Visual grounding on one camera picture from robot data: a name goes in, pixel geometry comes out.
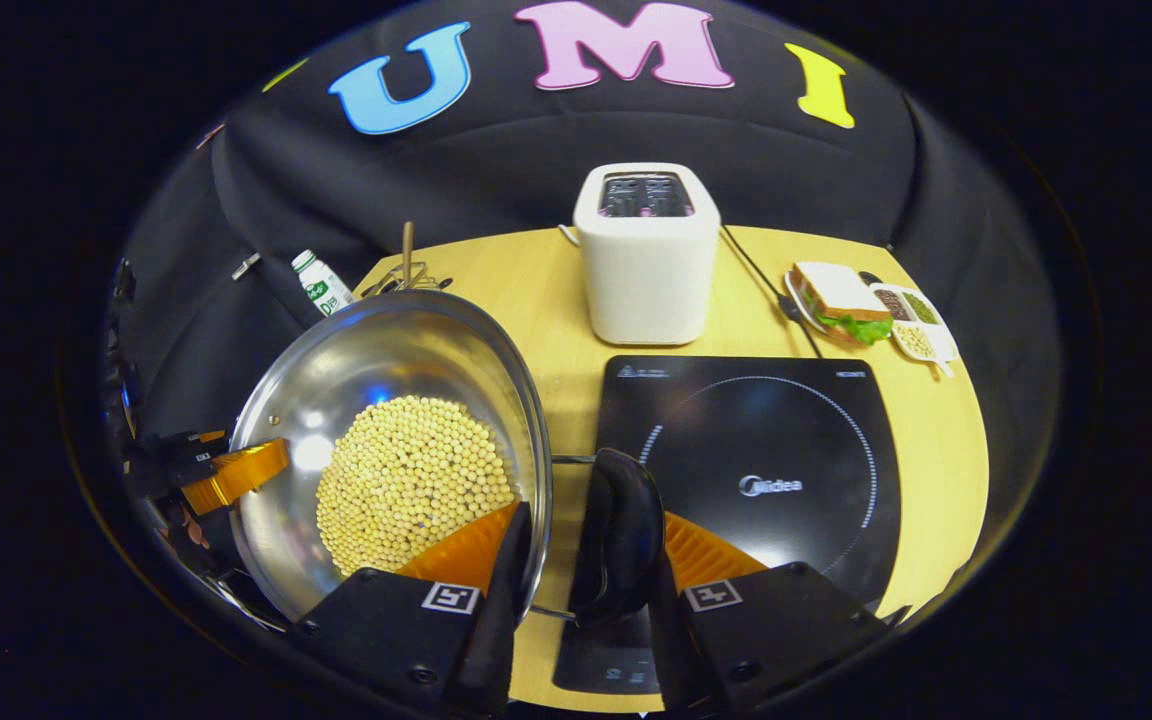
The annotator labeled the sandwich with lettuce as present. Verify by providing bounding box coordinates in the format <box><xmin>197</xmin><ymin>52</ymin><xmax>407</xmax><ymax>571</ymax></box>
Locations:
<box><xmin>791</xmin><ymin>262</ymin><xmax>894</xmax><ymax>346</ymax></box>

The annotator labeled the black power cable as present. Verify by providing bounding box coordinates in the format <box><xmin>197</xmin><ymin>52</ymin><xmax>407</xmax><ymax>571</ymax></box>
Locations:
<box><xmin>721</xmin><ymin>225</ymin><xmax>825</xmax><ymax>359</ymax></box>

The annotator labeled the black backdrop cloth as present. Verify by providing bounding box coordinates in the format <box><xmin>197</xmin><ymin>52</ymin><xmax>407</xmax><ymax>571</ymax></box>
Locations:
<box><xmin>116</xmin><ymin>0</ymin><xmax>1057</xmax><ymax>441</ymax></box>

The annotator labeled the white bottle green label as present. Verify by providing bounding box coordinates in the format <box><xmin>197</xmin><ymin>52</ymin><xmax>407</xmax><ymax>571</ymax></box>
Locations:
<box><xmin>291</xmin><ymin>249</ymin><xmax>357</xmax><ymax>318</ymax></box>

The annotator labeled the stainless steel pot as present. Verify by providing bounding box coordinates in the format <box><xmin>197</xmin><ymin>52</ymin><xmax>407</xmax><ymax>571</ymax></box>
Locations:
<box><xmin>226</xmin><ymin>290</ymin><xmax>665</xmax><ymax>631</ymax></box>

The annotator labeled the wire utensil holder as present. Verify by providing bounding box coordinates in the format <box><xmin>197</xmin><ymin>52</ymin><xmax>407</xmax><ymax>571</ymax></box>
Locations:
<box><xmin>361</xmin><ymin>262</ymin><xmax>454</xmax><ymax>299</ymax></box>

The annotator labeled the white divided dish with beans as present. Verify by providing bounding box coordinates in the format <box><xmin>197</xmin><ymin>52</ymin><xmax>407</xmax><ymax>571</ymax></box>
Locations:
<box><xmin>868</xmin><ymin>282</ymin><xmax>959</xmax><ymax>379</ymax></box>

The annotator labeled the white sandwich plate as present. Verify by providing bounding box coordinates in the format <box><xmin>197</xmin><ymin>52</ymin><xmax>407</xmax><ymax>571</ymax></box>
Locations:
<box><xmin>784</xmin><ymin>268</ymin><xmax>842</xmax><ymax>336</ymax></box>

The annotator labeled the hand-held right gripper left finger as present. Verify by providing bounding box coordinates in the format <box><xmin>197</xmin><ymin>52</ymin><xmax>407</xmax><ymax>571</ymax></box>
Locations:
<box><xmin>286</xmin><ymin>500</ymin><xmax>534</xmax><ymax>716</ymax></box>

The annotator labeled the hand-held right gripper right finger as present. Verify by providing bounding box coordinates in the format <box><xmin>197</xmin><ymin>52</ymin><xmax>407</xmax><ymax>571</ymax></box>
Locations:
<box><xmin>648</xmin><ymin>510</ymin><xmax>892</xmax><ymax>713</ymax></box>

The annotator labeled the white toaster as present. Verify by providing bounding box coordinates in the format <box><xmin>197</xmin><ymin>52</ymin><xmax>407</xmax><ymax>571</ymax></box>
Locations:
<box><xmin>573</xmin><ymin>162</ymin><xmax>722</xmax><ymax>346</ymax></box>

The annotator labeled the pile of soybeans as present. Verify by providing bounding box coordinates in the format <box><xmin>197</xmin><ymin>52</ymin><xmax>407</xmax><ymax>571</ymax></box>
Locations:
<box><xmin>314</xmin><ymin>395</ymin><xmax>517</xmax><ymax>578</ymax></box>

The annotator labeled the black induction cooktop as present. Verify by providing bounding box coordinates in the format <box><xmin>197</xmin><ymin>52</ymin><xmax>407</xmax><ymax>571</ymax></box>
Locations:
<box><xmin>551</xmin><ymin>355</ymin><xmax>902</xmax><ymax>696</ymax></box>

